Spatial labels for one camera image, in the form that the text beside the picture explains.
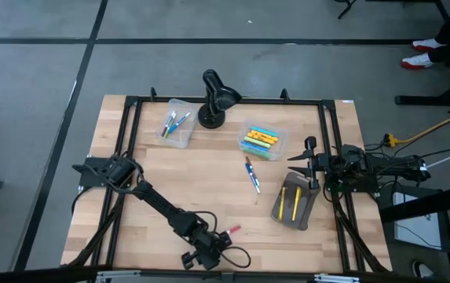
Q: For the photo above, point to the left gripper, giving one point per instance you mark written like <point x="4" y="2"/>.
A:
<point x="209" y="247"/>

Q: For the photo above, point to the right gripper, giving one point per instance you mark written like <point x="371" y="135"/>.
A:
<point x="319" y="165"/>

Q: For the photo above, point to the pink marker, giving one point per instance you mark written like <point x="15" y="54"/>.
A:
<point x="234" y="229"/>

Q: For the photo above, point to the slim yellow highlighter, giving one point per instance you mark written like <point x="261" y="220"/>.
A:
<point x="296" y="203"/>
<point x="282" y="203"/>

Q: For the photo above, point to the thick yellow highlighter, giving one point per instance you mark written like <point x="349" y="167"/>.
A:
<point x="267" y="137"/>
<point x="259" y="138"/>

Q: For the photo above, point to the blue highlighter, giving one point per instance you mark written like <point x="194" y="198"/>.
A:
<point x="264" y="131"/>
<point x="253" y="146"/>

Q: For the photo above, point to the light green highlighter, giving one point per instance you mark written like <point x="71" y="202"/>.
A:
<point x="257" y="142"/>

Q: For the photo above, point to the thin green marker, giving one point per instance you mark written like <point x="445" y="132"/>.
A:
<point x="168" y="132"/>

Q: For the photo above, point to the thin blue marker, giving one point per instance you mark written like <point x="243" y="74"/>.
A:
<point x="181" y="121"/>

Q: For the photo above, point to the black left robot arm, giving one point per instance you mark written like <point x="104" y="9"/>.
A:
<point x="162" y="204"/>

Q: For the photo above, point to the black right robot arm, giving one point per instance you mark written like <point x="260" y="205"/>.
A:
<point x="389" y="165"/>

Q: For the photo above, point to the clear plastic bin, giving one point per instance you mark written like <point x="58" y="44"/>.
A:
<point x="185" y="139"/>
<point x="283" y="141"/>

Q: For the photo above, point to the smoky grey plastic bin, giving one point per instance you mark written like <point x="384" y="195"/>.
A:
<point x="307" y="212"/>

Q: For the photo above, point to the thick blue marker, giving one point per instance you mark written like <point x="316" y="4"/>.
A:
<point x="254" y="178"/>

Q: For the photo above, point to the black gooseneck desk lamp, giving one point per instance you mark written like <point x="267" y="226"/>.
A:
<point x="218" y="98"/>

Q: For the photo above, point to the white flat box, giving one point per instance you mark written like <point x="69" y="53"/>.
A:
<point x="413" y="228"/>

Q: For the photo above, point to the black desk leg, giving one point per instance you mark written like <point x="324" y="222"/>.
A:
<point x="425" y="100"/>

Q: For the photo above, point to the black aluminium rig frame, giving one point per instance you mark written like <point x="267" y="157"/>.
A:
<point x="307" y="101"/>

